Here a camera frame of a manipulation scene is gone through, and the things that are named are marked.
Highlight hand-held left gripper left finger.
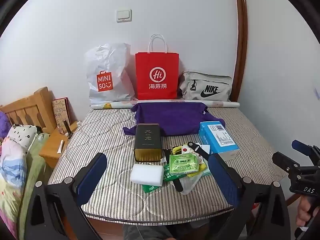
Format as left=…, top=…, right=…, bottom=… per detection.
left=24, top=152, right=108, bottom=240

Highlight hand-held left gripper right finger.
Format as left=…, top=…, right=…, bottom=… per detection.
left=207, top=152, right=298, bottom=240

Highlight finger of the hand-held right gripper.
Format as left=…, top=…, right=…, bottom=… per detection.
left=272, top=151, right=320, bottom=179
left=291, top=140, right=320, bottom=167

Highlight clear plastic bag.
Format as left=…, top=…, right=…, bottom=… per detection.
left=179, top=171, right=203, bottom=195

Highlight black strap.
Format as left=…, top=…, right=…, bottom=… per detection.
left=175, top=141, right=212, bottom=193

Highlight green tissue pack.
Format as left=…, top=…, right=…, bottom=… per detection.
left=169, top=152, right=201, bottom=175

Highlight white fruit print snack packet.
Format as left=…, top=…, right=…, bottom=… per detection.
left=180, top=142, right=203, bottom=157

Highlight white sponge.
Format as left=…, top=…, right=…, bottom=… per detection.
left=130, top=164, right=165, bottom=187

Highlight green sachet packet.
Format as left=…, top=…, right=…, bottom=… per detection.
left=142, top=171, right=188, bottom=194

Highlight person's right hand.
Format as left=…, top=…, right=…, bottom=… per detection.
left=296, top=194, right=320, bottom=230

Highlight striped mattress pad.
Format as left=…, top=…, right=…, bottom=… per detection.
left=47, top=104, right=288, bottom=223

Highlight blue cardboard box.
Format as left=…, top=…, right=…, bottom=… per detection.
left=199, top=120, right=240, bottom=162

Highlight wooden nightstand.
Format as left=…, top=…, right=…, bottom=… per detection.
left=39, top=121, right=82, bottom=168

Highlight dark bottle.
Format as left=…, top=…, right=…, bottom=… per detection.
left=62, top=120, right=72, bottom=137

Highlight green blanket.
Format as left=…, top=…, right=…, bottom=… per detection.
left=19, top=132, right=50, bottom=240

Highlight dark tin box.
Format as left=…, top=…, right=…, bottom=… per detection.
left=134, top=123, right=163, bottom=162

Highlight brown patterned notebook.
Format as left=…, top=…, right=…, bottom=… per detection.
left=52, top=97, right=72, bottom=128

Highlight rolled printed paper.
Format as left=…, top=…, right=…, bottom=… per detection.
left=90, top=99, right=240, bottom=110

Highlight purple towel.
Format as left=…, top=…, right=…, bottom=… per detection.
left=122, top=102, right=225, bottom=137

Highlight colourful printed blanket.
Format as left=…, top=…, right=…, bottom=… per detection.
left=0, top=137, right=28, bottom=230

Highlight white dotted pillow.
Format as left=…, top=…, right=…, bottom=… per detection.
left=6, top=125, right=38, bottom=149

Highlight grey sports bag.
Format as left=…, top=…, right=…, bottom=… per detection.
left=179, top=70, right=233, bottom=102

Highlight wooden headboard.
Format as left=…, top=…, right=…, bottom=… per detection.
left=0, top=87, right=57, bottom=130

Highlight purple plush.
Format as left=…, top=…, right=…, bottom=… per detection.
left=0, top=111, right=12, bottom=138

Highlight white plastic shopping bag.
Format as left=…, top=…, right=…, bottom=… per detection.
left=84, top=43, right=137, bottom=105

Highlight red paper bag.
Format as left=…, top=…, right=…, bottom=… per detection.
left=135, top=34, right=180, bottom=100

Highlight wooden door frame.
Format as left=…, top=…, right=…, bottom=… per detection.
left=230, top=0, right=250, bottom=103

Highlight white wall switch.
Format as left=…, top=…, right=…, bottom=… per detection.
left=116, top=9, right=132, bottom=22

